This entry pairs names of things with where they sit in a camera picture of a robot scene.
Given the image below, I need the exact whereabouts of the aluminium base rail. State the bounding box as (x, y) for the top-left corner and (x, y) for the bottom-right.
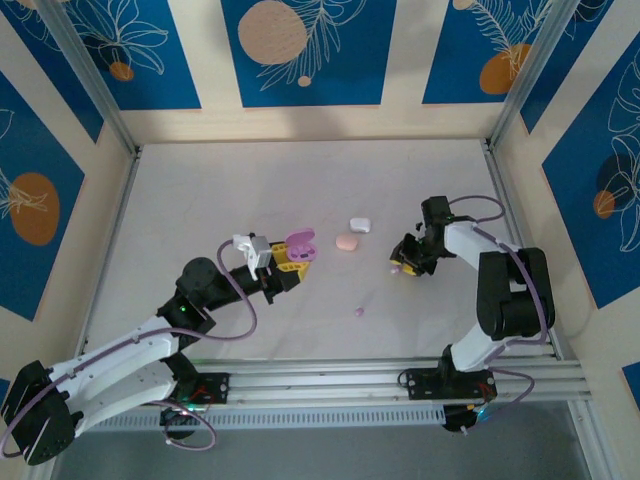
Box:
(43, 355), (595, 412)

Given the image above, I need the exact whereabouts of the blue poster dark circle flower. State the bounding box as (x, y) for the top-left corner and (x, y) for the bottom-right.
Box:
(542, 44), (640, 310)

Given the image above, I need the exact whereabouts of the blue poster fern orange circle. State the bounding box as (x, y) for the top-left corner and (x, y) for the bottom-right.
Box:
(422, 0), (556, 106)

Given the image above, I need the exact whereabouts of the blue leaf print poster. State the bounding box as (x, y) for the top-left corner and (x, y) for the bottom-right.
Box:
(0, 0), (106, 146)

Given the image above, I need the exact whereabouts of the aluminium side rail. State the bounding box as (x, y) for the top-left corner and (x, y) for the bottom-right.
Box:
(482, 139), (561, 360)
(71, 147), (144, 371)

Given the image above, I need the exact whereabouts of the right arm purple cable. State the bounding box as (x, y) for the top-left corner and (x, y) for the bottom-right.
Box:
(448, 194), (550, 435)

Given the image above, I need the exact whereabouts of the blue poster large orange circle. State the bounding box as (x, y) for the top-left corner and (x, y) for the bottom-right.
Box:
(0, 69), (86, 322)

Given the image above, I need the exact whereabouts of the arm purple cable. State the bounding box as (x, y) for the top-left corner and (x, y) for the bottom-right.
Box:
(448, 194), (550, 435)
(0, 238), (259, 459)

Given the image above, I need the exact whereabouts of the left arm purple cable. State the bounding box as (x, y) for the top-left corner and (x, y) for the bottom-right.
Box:
(0, 238), (259, 459)

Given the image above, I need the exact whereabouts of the blue poster large peach circle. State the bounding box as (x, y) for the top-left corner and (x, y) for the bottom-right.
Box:
(221, 0), (399, 109)

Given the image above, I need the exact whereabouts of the grey slotted cable duct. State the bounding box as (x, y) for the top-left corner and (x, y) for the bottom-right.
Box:
(63, 403), (447, 432)

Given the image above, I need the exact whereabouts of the purple earbud charging case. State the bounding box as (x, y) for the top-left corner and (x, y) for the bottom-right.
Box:
(283, 227), (321, 263)

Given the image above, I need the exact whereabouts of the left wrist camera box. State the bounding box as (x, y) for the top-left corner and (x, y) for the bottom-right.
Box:
(232, 231), (275, 282)

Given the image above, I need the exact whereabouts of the blue poster white flower outline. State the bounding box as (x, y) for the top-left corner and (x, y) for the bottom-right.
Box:
(49, 0), (203, 112)

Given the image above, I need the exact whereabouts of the aluminium frame post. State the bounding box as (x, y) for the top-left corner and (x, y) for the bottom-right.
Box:
(35, 0), (143, 157)
(485, 0), (585, 150)

